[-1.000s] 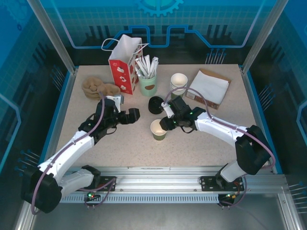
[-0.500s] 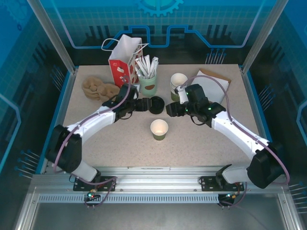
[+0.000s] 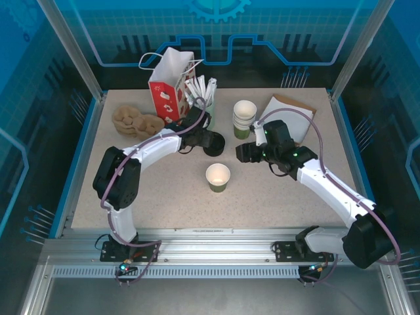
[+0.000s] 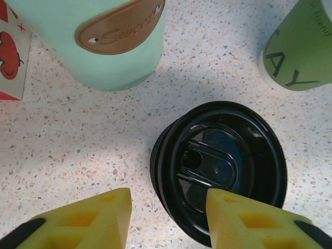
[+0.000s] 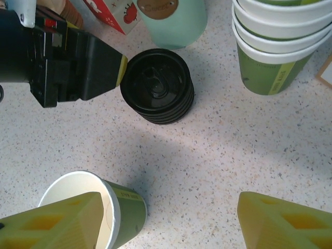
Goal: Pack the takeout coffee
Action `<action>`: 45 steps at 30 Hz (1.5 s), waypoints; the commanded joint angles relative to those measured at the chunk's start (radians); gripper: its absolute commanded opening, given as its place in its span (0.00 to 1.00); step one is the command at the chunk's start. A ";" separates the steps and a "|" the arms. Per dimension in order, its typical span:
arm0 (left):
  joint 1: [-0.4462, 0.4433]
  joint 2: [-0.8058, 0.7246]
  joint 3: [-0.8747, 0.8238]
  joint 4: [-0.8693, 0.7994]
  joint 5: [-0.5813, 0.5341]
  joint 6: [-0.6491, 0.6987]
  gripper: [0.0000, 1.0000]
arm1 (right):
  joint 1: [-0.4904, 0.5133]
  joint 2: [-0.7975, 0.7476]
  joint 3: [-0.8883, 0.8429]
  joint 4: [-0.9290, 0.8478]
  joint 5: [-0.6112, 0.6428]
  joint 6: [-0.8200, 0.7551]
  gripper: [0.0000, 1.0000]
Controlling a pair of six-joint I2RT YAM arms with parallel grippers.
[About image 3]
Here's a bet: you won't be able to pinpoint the stack of green paper cups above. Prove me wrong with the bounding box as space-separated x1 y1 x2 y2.
232 100 258 140

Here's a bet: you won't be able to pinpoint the aluminium mounting rail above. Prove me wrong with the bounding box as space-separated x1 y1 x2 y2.
41 228 396 267

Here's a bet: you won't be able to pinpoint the stack of pulp cup carriers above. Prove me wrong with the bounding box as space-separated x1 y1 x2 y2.
112 104 165 138

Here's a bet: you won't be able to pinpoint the green paper coffee cup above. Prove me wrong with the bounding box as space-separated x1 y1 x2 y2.
205 163 231 194

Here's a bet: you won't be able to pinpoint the brown paper sleeve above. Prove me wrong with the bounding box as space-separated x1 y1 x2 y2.
271 94 318 147

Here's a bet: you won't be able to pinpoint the small LED circuit board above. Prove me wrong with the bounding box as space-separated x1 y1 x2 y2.
115 261 138 277
300 263 329 280

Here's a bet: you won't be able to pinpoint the slotted grey cable duct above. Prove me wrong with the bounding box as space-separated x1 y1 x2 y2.
51 266 302 280

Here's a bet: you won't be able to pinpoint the aluminium frame leg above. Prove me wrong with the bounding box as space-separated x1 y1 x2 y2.
18 259 55 315
379 262 410 315

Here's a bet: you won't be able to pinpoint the mint green straw holder cup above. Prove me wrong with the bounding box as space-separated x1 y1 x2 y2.
189 97 217 131

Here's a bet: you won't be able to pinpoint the red white paper gift bag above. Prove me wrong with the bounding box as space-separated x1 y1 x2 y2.
138 47 205 124

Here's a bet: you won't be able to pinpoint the stack of black cup lids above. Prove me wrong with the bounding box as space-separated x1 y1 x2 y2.
203 130 227 158

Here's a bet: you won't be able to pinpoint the white paper napkins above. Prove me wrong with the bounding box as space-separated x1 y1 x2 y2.
258 96 314 142

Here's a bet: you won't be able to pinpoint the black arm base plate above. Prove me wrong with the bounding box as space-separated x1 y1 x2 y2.
100 240 161 263
274 241 335 263

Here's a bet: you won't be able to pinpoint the aluminium frame post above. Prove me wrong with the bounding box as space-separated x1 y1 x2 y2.
35 0 108 101
329 0 400 101

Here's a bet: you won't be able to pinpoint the blue table side rail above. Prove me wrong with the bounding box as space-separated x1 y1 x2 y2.
334 96 387 240
49 96 101 239

